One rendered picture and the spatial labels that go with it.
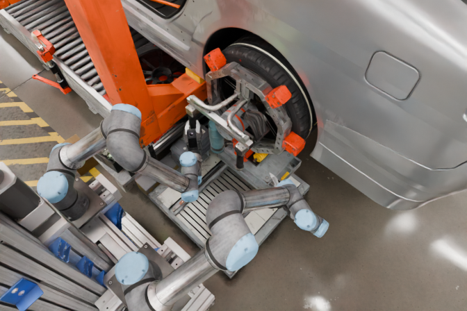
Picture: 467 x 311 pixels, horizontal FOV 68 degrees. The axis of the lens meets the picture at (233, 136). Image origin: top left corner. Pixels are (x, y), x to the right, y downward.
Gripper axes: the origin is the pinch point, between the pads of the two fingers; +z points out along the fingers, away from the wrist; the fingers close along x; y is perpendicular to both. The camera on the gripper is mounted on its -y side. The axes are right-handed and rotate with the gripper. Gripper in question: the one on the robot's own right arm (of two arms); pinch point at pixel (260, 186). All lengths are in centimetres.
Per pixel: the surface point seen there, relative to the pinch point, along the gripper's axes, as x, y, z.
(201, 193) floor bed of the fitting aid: 32, -60, 62
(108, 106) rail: 16, -14, 138
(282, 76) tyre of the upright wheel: -48, 13, 15
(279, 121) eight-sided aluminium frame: -30.4, 3.6, 8.0
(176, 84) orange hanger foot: -22, -11, 91
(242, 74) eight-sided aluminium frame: -41, 14, 34
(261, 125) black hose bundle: -23.9, 9.6, 11.7
